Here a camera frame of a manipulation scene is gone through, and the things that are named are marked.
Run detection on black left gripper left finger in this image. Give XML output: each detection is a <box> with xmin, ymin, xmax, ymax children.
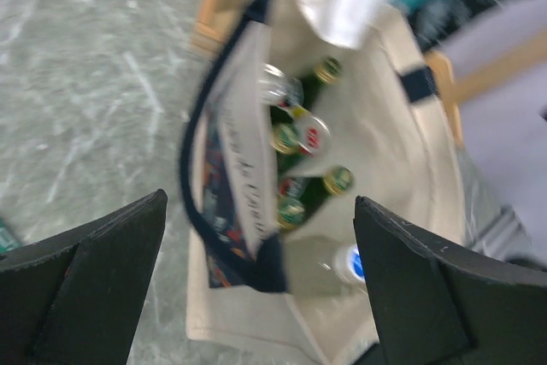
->
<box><xmin>1</xmin><ymin>190</ymin><xmax>168</xmax><ymax>364</ymax></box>

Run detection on green glass bottle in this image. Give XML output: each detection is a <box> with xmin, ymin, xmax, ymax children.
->
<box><xmin>272</xmin><ymin>123</ymin><xmax>299</xmax><ymax>155</ymax></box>
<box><xmin>299</xmin><ymin>56</ymin><xmax>342</xmax><ymax>110</ymax></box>
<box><xmin>299</xmin><ymin>166</ymin><xmax>355</xmax><ymax>218</ymax></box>
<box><xmin>277</xmin><ymin>196</ymin><xmax>306</xmax><ymax>231</ymax></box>

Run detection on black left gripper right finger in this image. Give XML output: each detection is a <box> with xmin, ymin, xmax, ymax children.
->
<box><xmin>353</xmin><ymin>197</ymin><xmax>546</xmax><ymax>364</ymax></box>

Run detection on dark can silver top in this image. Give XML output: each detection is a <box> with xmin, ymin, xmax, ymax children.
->
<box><xmin>259</xmin><ymin>64</ymin><xmax>304</xmax><ymax>108</ymax></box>

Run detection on silver can red tab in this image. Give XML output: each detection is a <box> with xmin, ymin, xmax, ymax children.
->
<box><xmin>294</xmin><ymin>111</ymin><xmax>331</xmax><ymax>156</ymax></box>

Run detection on green t-shirt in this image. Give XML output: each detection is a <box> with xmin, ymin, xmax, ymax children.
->
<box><xmin>0</xmin><ymin>218</ymin><xmax>21</xmax><ymax>254</ymax></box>

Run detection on wooden clothes rack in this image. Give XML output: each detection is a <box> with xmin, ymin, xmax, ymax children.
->
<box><xmin>191</xmin><ymin>0</ymin><xmax>546</xmax><ymax>144</ymax></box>

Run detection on beige canvas tote bag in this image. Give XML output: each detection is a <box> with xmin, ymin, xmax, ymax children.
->
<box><xmin>179</xmin><ymin>0</ymin><xmax>466</xmax><ymax>364</ymax></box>

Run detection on clear bottle blue cap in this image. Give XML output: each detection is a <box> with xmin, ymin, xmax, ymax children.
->
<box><xmin>332</xmin><ymin>244</ymin><xmax>366</xmax><ymax>286</ymax></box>

